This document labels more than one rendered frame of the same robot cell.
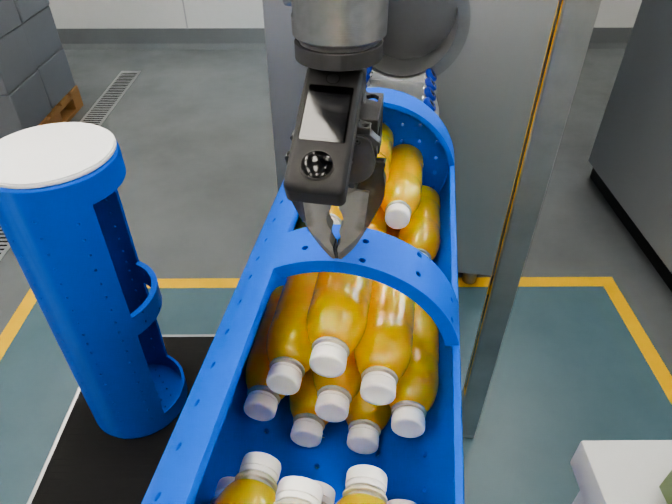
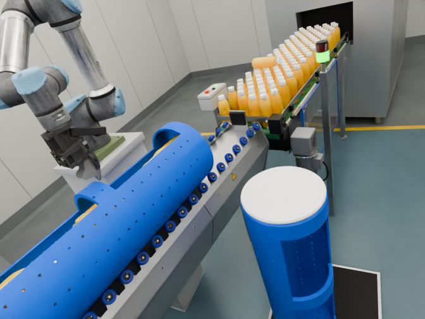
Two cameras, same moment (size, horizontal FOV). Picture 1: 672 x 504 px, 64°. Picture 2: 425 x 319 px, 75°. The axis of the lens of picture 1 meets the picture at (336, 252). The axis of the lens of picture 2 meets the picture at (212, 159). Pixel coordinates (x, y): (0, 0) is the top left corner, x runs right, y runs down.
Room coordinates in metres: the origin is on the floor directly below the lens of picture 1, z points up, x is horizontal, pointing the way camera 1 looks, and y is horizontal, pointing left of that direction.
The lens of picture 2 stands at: (0.87, 0.75, 1.66)
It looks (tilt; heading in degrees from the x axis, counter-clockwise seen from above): 31 degrees down; 214
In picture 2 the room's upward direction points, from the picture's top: 18 degrees counter-clockwise
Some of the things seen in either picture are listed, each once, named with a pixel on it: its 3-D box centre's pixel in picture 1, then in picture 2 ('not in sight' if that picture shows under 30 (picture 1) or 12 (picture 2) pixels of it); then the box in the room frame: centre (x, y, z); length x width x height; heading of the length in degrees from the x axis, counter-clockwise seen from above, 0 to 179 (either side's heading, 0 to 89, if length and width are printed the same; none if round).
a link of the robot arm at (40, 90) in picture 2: not in sight; (38, 90); (0.44, 0.00, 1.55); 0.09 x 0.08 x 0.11; 33
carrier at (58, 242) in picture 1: (104, 301); not in sight; (1.03, 0.62, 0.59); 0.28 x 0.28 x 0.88
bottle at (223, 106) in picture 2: not in sight; (224, 111); (-0.55, -0.02, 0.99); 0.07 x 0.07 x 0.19
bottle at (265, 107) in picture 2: not in sight; (266, 111); (-0.51, 0.26, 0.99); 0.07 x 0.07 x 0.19
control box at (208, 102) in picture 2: not in sight; (213, 96); (-0.66, -0.13, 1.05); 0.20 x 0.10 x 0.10; 171
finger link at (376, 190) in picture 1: (359, 183); not in sight; (0.42, -0.02, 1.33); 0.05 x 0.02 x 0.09; 81
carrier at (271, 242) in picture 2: not in sight; (296, 271); (0.19, 0.51, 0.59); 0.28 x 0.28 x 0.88
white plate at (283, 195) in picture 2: not in sight; (281, 192); (0.19, 0.51, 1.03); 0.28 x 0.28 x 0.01
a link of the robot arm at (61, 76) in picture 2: not in sight; (45, 83); (0.36, -0.07, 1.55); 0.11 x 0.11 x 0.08; 33
